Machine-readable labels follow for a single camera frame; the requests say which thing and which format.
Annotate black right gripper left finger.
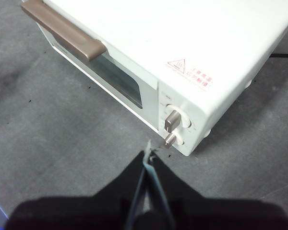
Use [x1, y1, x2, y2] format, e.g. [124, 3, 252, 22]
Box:
[4, 150, 147, 230]

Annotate cream toaster oven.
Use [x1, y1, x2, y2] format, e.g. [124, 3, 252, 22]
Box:
[20, 0, 288, 158]

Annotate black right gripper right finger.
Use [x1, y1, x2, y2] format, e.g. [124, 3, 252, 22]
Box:
[148, 153, 288, 230]

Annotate cream timer knob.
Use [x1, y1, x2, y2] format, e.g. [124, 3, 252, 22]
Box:
[163, 133, 185, 147]

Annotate glass oven door with handle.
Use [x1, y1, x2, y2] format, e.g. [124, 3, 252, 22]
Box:
[20, 0, 159, 134]

